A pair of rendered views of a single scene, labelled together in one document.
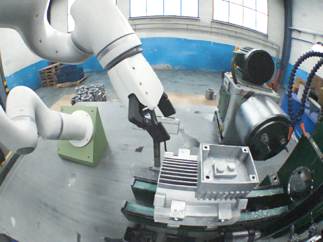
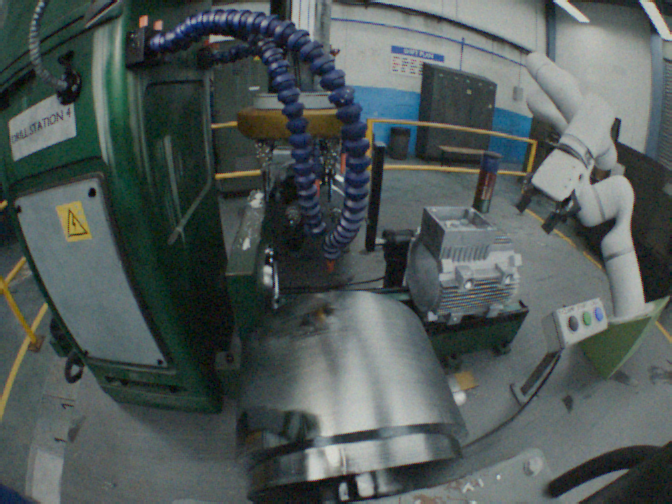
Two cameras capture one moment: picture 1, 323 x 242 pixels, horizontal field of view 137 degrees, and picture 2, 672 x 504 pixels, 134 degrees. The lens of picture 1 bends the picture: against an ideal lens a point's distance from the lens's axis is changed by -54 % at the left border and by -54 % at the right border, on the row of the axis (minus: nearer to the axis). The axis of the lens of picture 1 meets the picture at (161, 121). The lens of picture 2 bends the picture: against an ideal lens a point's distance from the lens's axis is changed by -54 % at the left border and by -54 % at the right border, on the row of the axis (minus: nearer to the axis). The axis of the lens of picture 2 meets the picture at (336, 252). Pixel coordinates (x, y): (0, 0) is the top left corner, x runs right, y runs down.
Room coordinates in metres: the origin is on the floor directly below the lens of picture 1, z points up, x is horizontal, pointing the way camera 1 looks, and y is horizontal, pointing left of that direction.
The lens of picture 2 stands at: (0.55, -0.53, 1.37)
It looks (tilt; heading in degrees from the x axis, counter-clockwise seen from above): 32 degrees down; 160
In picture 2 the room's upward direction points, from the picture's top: 2 degrees clockwise
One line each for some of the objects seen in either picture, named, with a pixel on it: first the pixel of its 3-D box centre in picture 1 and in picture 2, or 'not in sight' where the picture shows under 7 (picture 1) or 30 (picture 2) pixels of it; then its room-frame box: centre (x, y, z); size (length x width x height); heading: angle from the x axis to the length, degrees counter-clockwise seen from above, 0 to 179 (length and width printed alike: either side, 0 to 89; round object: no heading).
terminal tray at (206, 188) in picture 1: (224, 172); (456, 233); (0.16, -0.13, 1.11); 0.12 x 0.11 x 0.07; 80
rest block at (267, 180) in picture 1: (268, 185); not in sight; (0.20, -0.49, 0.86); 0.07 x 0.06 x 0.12; 169
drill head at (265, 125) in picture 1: (259, 121); (351, 454); (0.45, -0.47, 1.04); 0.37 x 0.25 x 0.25; 169
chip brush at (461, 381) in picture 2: not in sight; (438, 386); (0.30, -0.18, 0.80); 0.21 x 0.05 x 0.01; 79
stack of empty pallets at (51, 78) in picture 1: (52, 74); not in sight; (5.14, 5.09, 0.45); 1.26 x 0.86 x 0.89; 85
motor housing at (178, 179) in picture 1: (197, 191); (461, 271); (0.16, -0.10, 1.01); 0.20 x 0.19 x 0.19; 80
